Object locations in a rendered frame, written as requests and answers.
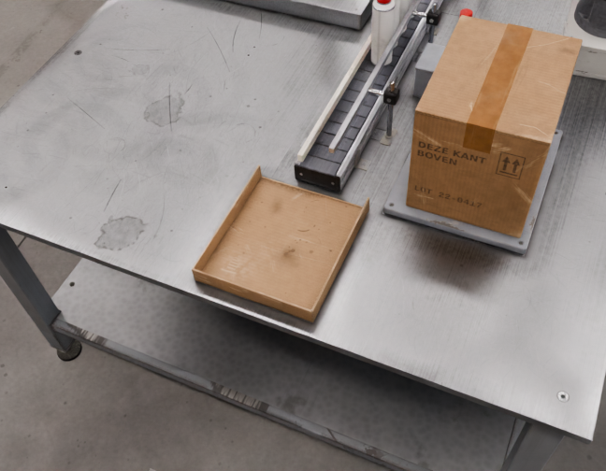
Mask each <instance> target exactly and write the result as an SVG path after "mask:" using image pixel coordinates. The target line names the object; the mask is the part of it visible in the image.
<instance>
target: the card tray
mask: <svg viewBox="0 0 606 471"><path fill-rule="evenodd" d="M368 211H369V197H368V199H367V201H366V203H365V204H364V206H363V207H361V206H359V205H356V204H352V203H349V202H346V201H342V200H339V199H337V198H333V197H330V196H327V195H323V194H320V193H315V192H312V191H309V190H305V189H302V188H299V187H296V186H293V185H290V184H286V183H283V182H280V181H277V180H274V179H271V178H265V177H262V174H261V167H260V165H258V166H257V167H256V169H255V171H254V172H253V174H252V176H251V177H250V179H249V180H248V182H247V184H246V185H245V187H244V188H243V190H242V191H241V193H240V194H239V196H238V198H237V200H236V201H235V203H234V204H233V206H231V208H230V210H229V211H228V213H227V214H226V216H225V217H224V219H223V221H222V223H221V224H220V226H219V227H218V229H217V230H216V232H215V233H214V235H213V237H212V238H211V240H210V241H209V243H208V245H207V246H206V247H205V249H204V250H203V252H202V253H201V255H200V256H199V258H198V259H197V261H196V263H195V265H194V266H193V268H192V272H193V275H194V278H195V280H196V281H199V282H202V283H205V284H207V285H209V286H212V287H215V288H217V289H220V290H223V291H226V292H228V293H232V294H235V295H238V296H240V297H243V298H246V299H249V300H251V301H254V302H256V303H259V304H262V305H264V306H267V307H272V308H274V309H277V310H279V311H282V312H285V313H287V314H290V315H293V316H296V317H298V318H300V319H303V320H306V321H310V322H314V320H315V318H316V316H317V314H318V312H319V310H320V308H321V306H322V304H323V302H324V300H325V298H326V296H327V294H328V292H329V290H330V288H331V286H332V284H333V282H334V280H335V278H336V276H337V274H338V272H339V270H340V268H341V266H342V264H343V262H344V260H345V258H346V255H347V253H348V251H349V249H350V247H351V245H352V244H353V242H354V239H355V237H356V235H357V233H358V231H359V229H360V227H361V225H362V223H363V221H364V219H365V217H366V216H367V214H368Z"/></svg>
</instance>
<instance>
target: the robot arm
mask: <svg viewBox="0 0 606 471"><path fill-rule="evenodd" d="M574 19H575V21H576V23H577V24H578V26H579V27H580V28H581V29H583V30H584V31H585V32H587V33H589V34H590V35H592V36H596V37H600V38H606V0H580V1H579V2H578V4H577V6H576V8H575V11H574Z"/></svg>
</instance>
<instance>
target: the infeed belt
mask: <svg viewBox="0 0 606 471"><path fill-rule="evenodd" d="M431 1H432V0H421V1H420V3H419V5H418V6H417V8H416V11H419V12H424V13H426V10H427V8H428V6H429V5H430V3H431ZM421 19H422V17H417V16H415V17H414V18H413V19H411V20H409V22H408V24H407V30H406V32H405V33H404V34H402V35H401V36H400V38H399V40H398V42H397V43H398V44H397V47H396V48H395V49H394V50H393V54H392V63H390V64H389V65H388V66H386V67H383V68H382V70H381V72H380V74H379V76H378V77H377V78H376V80H375V82H374V84H373V85H372V87H371V88H372V89H376V90H380V91H382V90H383V88H384V86H385V84H386V82H387V81H388V79H389V78H390V76H391V74H392V72H393V71H394V69H395V67H396V65H397V63H398V61H399V59H400V57H401V55H402V53H403V52H404V50H405V49H406V47H407V45H408V43H409V42H410V40H411V37H412V35H413V34H414V32H415V30H416V28H417V26H418V24H419V23H420V21H421ZM374 68H375V65H373V64H372V63H371V48H370V50H369V51H368V54H367V55H366V57H365V59H364V61H363V62H362V64H361V65H360V66H359V68H358V70H357V71H356V73H355V75H354V76H353V79H352V80H351V82H350V84H349V85H348V87H347V89H346V90H345V92H344V94H343V95H342V97H341V98H340V100H339V102H338V104H337V105H336V107H335V109H334V110H333V112H332V114H331V115H330V117H329V119H328V120H327V122H326V124H325V126H324V128H323V129H322V131H321V133H320V134H319V135H318V137H317V139H316V140H315V142H314V144H313V145H312V147H311V149H310V151H309V153H308V154H307V156H306V158H305V159H304V161H303V162H301V163H300V165H299V167H302V168H306V169H309V170H312V171H315V172H319V173H322V174H325V175H328V176H331V177H334V176H336V175H337V173H338V171H339V168H340V167H341V165H342V163H343V161H344V159H345V157H346V156H347V154H348V152H349V150H350V148H351V147H352V145H353V143H354V141H355V139H356V138H357V136H358V134H359V132H360V130H361V128H362V127H363V125H364V123H365V121H366V119H367V118H368V115H369V113H370V111H371V110H372V109H373V107H374V105H375V103H376V101H377V100H378V98H379V95H376V94H372V93H368V95H367V97H366V98H365V100H364V102H363V104H362V106H361V107H360V108H359V110H358V112H357V113H356V115H355V117H354V119H353V121H352V123H351V125H350V127H349V128H348V130H347V132H346V134H345V135H344V137H343V139H342V140H341V141H340V143H339V146H338V148H337V149H336V151H335V153H330V152H329V146H330V145H331V143H332V141H333V139H334V138H335V136H336V134H337V132H338V131H339V128H340V127H341V125H342V124H343V122H344V121H345V119H346V117H347V115H348V114H349V112H350V110H351V108H352V107H353V105H354V102H355V101H356V99H357V97H358V95H359V94H360V93H361V91H362V90H363V88H364V86H365V84H366V83H367V81H368V78H369V77H370V75H371V73H372V71H373V70H374Z"/></svg>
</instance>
